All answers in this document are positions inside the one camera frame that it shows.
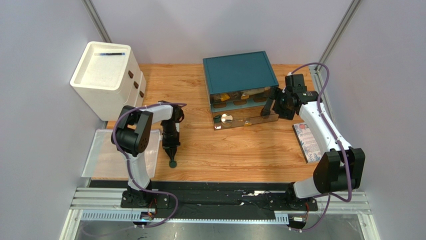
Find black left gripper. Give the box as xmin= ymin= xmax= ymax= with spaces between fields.
xmin=162 ymin=120 xmax=182 ymax=161

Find dark green round compact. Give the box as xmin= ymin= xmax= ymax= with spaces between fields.
xmin=213 ymin=114 xmax=222 ymax=124
xmin=169 ymin=161 xmax=178 ymax=169

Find clear acrylic drawer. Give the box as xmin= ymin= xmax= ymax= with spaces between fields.
xmin=210 ymin=99 xmax=279 ymax=130
xmin=209 ymin=86 xmax=273 ymax=104

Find gold rim powder jar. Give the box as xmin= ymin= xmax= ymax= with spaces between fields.
xmin=220 ymin=113 xmax=234 ymax=127

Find orange tube white cap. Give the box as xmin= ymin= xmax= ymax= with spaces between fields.
xmin=215 ymin=93 xmax=231 ymax=102

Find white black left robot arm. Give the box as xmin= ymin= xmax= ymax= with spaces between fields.
xmin=111 ymin=101 xmax=185 ymax=207

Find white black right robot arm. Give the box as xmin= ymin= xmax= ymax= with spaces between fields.
xmin=260 ymin=74 xmax=366 ymax=202

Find teal drawer organizer box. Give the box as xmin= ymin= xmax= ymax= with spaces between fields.
xmin=202 ymin=51 xmax=279 ymax=108

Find floral pink palette box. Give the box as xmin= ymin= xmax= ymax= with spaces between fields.
xmin=292 ymin=122 xmax=322 ymax=164

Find clear plastic zip pouch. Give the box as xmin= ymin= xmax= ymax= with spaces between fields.
xmin=81 ymin=129 xmax=162 ymax=181

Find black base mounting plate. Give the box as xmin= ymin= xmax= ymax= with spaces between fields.
xmin=120 ymin=190 xmax=319 ymax=212

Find white storage cabinet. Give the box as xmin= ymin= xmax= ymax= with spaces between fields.
xmin=70 ymin=41 xmax=147 ymax=122

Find aluminium rail frame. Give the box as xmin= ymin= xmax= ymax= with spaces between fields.
xmin=60 ymin=181 xmax=380 ymax=240

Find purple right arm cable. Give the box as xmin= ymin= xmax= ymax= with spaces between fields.
xmin=287 ymin=62 xmax=354 ymax=233

